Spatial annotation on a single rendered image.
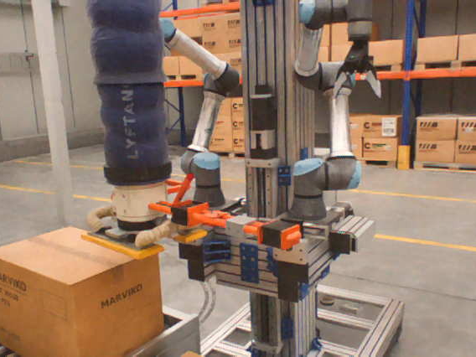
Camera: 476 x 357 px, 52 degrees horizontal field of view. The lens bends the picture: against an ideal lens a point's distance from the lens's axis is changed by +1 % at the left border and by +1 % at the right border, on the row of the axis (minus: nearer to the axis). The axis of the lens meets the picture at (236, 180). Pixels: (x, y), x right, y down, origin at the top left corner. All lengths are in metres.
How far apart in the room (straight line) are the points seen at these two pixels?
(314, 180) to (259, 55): 0.62
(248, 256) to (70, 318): 0.77
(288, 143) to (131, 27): 0.91
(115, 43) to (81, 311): 0.90
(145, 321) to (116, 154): 0.74
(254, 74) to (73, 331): 1.27
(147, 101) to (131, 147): 0.15
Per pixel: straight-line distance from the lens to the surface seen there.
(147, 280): 1.97
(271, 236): 1.25
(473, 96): 9.73
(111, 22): 1.55
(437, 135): 8.47
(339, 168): 1.95
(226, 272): 2.23
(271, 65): 2.15
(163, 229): 1.52
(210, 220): 1.39
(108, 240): 1.66
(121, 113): 1.55
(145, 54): 1.54
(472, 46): 8.44
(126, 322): 1.95
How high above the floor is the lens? 1.60
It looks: 12 degrees down
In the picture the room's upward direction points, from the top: 2 degrees counter-clockwise
